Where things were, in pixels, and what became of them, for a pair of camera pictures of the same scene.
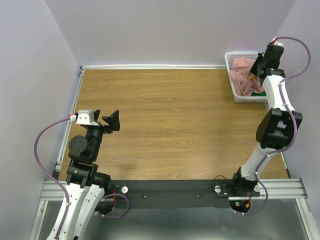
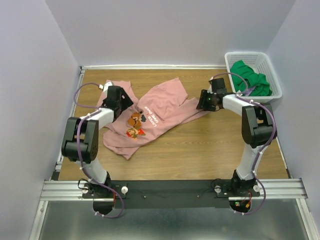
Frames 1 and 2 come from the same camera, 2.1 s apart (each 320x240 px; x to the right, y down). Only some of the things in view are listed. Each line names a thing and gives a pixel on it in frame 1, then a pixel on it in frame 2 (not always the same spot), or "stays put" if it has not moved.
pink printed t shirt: (244, 86) -> (136, 124)
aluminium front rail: (278, 189) stays put
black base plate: (177, 194) stays put
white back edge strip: (83, 67) stays put
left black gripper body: (95, 134) -> (124, 103)
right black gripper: (252, 70) -> (202, 103)
